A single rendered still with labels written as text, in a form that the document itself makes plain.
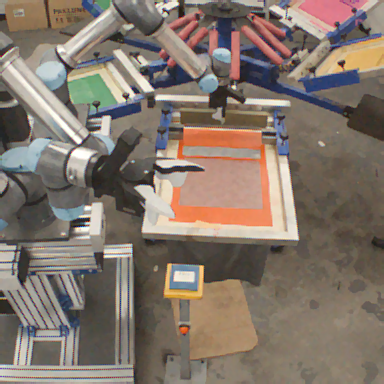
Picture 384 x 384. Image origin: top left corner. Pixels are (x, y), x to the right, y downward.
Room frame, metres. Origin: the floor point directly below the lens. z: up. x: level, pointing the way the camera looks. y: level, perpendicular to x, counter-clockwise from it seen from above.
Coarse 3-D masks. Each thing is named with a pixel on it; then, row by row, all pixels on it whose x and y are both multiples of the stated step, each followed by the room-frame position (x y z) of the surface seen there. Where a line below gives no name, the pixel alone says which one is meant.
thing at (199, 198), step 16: (192, 144) 1.57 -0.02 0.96; (208, 144) 1.57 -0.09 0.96; (192, 160) 1.45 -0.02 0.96; (208, 160) 1.45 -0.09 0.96; (192, 176) 1.34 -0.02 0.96; (208, 176) 1.34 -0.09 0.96; (176, 192) 1.25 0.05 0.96; (192, 192) 1.25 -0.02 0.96; (208, 192) 1.25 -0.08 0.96; (176, 208) 1.16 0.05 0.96; (192, 208) 1.16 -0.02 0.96; (208, 208) 1.16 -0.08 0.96
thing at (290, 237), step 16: (288, 176) 1.31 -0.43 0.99; (288, 192) 1.21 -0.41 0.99; (288, 208) 1.12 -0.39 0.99; (144, 224) 1.04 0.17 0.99; (288, 224) 1.04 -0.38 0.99; (192, 240) 0.99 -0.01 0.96; (208, 240) 0.99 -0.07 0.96; (224, 240) 0.98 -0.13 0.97; (240, 240) 0.98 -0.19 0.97; (256, 240) 0.97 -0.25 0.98; (272, 240) 0.97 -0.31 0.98; (288, 240) 0.97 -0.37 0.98
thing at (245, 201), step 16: (224, 144) 1.57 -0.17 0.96; (240, 144) 1.57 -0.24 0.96; (256, 144) 1.57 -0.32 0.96; (224, 160) 1.45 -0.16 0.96; (240, 160) 1.45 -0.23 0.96; (256, 160) 1.45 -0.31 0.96; (224, 176) 1.34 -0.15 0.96; (240, 176) 1.34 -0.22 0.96; (256, 176) 1.34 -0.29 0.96; (224, 192) 1.25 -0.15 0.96; (240, 192) 1.25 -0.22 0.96; (256, 192) 1.25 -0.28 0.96; (224, 208) 1.16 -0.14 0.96; (240, 208) 1.16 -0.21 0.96; (256, 208) 1.16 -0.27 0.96; (240, 224) 1.07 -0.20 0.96; (256, 224) 1.07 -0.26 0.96; (272, 224) 1.07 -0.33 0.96
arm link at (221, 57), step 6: (222, 48) 1.65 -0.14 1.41; (216, 54) 1.60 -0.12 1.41; (222, 54) 1.60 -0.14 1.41; (228, 54) 1.61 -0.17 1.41; (216, 60) 1.60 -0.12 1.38; (222, 60) 1.59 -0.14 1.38; (228, 60) 1.60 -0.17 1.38; (216, 66) 1.58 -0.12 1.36; (222, 66) 1.59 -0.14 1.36; (228, 66) 1.60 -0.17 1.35; (216, 72) 1.60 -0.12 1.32; (222, 72) 1.59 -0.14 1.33; (228, 72) 1.60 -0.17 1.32
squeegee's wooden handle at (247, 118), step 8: (184, 112) 1.63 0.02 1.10; (192, 112) 1.62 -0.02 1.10; (200, 112) 1.62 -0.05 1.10; (208, 112) 1.62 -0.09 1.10; (216, 112) 1.62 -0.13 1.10; (232, 112) 1.62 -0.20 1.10; (240, 112) 1.62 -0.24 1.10; (248, 112) 1.62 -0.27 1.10; (256, 112) 1.62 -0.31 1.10; (264, 112) 1.62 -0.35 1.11; (184, 120) 1.62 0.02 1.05; (192, 120) 1.62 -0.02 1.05; (200, 120) 1.62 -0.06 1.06; (208, 120) 1.62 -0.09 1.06; (216, 120) 1.61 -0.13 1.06; (232, 120) 1.61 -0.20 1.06; (240, 120) 1.61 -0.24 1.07; (248, 120) 1.60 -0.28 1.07; (256, 120) 1.60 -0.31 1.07; (264, 120) 1.60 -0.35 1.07; (264, 128) 1.60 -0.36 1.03
